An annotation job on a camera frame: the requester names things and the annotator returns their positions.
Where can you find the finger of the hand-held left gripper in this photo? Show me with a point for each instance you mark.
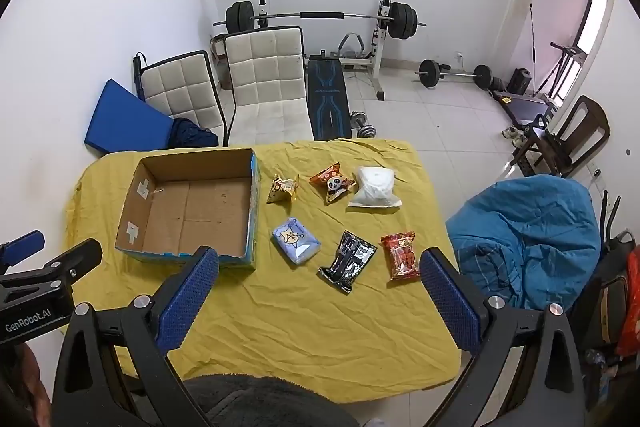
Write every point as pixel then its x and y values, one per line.
pixel 22 244
pixel 75 257

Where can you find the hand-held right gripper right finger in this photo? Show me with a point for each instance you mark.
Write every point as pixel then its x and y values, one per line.
pixel 450 297

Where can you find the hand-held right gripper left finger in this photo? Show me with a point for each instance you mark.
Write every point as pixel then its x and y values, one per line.
pixel 190 292

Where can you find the red snack packet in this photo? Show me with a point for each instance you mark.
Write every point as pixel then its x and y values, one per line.
pixel 400 257

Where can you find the cardboard box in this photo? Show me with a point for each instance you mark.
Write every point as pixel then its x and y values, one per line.
pixel 200 207

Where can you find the black snack packet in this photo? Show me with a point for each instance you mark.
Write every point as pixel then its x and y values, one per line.
pixel 347 262

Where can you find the light blue tissue pack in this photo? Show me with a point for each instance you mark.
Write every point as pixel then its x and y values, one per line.
pixel 295 239

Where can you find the white soft packet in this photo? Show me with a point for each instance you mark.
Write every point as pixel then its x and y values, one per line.
pixel 375 189

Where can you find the yellow snack packet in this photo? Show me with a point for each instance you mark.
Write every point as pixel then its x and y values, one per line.
pixel 281 189

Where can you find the orange panda snack packet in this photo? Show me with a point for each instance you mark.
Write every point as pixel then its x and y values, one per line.
pixel 330 182

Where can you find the person's left hand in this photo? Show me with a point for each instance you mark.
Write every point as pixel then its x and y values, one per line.
pixel 32 382

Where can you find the blue blanket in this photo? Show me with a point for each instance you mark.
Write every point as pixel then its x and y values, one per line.
pixel 525 232

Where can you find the yellow tablecloth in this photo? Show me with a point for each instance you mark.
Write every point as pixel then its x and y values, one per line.
pixel 325 332

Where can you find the person's dark grey clothing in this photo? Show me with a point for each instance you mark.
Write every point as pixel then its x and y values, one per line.
pixel 265 402

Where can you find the blue foam mat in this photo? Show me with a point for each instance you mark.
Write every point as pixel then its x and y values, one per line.
pixel 125 117

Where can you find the dark blue cloth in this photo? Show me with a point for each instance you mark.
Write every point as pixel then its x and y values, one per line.
pixel 192 134

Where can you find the black bag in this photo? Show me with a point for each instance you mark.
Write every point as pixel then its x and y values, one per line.
pixel 607 302

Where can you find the pair of shoes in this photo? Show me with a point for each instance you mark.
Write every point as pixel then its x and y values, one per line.
pixel 513 134

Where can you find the orange plastic bag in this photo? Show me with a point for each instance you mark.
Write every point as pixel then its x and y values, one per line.
pixel 631 307

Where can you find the dark folded item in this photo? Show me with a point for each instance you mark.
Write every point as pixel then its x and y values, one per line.
pixel 138 77

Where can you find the chrome dumbbell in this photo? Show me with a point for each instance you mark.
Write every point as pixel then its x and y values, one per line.
pixel 362 124

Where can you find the cream quilted chair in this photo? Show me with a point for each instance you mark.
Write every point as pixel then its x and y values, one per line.
pixel 265 77
pixel 180 92

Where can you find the treadmill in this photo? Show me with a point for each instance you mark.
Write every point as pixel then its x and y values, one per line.
pixel 525 109

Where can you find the short barbell with black plates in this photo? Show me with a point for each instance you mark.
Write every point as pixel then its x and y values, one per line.
pixel 452 76

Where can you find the dark wooden chair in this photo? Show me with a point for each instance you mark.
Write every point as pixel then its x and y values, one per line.
pixel 590 122

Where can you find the black box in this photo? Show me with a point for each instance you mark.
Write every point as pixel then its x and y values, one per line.
pixel 520 82

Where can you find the black weight bench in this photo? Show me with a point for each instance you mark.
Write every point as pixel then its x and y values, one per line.
pixel 325 97

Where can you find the brown wooden stool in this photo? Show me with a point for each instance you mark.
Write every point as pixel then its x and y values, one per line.
pixel 218 57

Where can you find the white barbell rack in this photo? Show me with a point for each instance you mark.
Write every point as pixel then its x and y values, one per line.
pixel 377 57

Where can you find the thin metal bar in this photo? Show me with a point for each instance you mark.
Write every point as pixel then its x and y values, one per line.
pixel 532 47

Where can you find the window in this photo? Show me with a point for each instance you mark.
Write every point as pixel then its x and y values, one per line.
pixel 597 32

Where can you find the long barbell with black plates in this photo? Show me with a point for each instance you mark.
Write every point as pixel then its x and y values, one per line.
pixel 320 14

